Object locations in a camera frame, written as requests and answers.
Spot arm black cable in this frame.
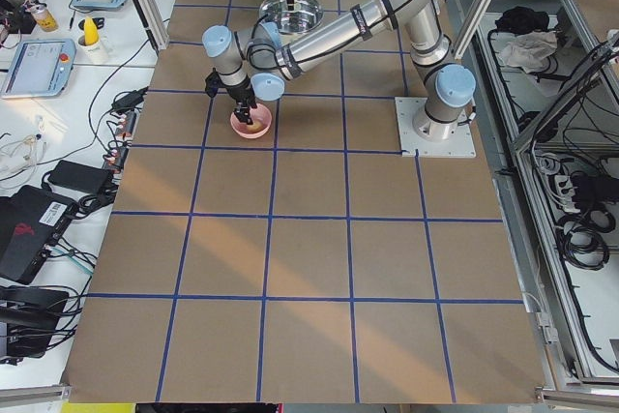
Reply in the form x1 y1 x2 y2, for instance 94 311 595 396
244 11 296 76

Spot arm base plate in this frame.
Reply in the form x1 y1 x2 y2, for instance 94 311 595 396
395 97 476 159

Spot black laptop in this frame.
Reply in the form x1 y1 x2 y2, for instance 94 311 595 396
1 185 77 284

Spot near teach pendant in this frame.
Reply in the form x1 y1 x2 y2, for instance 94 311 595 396
1 39 76 99

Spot pink bowl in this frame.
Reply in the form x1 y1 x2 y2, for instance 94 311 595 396
230 103 273 139

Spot black power adapter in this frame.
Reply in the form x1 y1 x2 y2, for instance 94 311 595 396
111 87 148 114

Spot glass pot lid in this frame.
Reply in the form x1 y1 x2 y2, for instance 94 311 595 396
258 0 324 35

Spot yellow drink can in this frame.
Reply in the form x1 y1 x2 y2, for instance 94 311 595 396
30 4 58 32

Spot large black power brick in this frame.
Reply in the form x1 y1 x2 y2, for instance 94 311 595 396
47 160 113 194

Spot crumpled white cloth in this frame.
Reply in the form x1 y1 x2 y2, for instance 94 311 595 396
498 31 557 73

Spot beige egg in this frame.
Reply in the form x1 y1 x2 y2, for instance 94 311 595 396
246 121 264 133

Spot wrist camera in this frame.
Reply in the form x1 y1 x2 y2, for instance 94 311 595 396
204 69 222 98

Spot coiled black cables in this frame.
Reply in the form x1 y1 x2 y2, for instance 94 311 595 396
555 217 611 271

